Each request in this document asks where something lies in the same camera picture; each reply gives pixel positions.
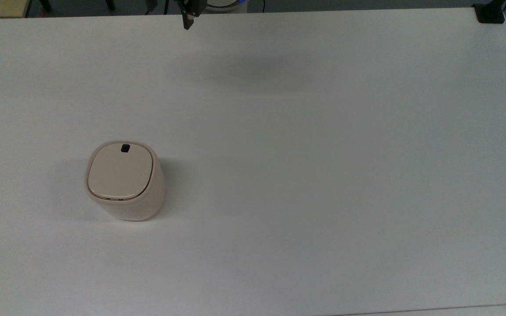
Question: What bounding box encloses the cream trash bin with lid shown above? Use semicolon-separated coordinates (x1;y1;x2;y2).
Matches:
84;140;166;221

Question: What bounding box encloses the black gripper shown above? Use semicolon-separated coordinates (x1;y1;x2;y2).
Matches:
175;0;205;31

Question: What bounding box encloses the black camera stand clamp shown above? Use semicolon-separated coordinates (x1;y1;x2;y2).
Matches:
473;0;506;24

